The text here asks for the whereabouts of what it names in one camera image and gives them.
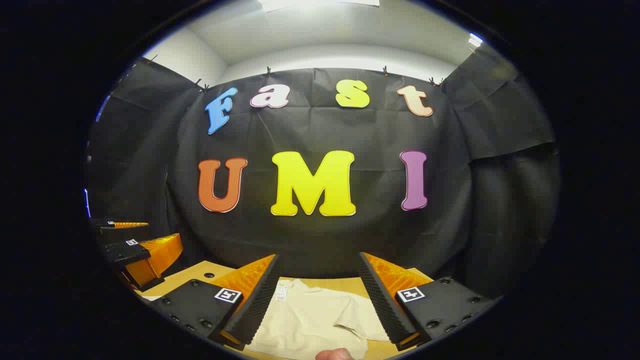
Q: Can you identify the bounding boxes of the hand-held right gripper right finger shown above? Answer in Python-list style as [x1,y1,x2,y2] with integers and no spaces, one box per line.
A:
[358,251,501,352]

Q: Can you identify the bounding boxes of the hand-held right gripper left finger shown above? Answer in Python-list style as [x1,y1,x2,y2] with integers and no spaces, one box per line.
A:
[150,253,281,351]

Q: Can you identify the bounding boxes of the cream sweatshirt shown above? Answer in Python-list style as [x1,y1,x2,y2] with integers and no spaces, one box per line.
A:
[245,278,396,360]

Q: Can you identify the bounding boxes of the black backdrop cloth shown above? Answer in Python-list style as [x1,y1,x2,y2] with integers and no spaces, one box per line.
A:
[86,44,561,301]

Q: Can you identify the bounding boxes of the ceiling light panel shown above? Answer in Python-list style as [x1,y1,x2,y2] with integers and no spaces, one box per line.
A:
[257,0,381,13]

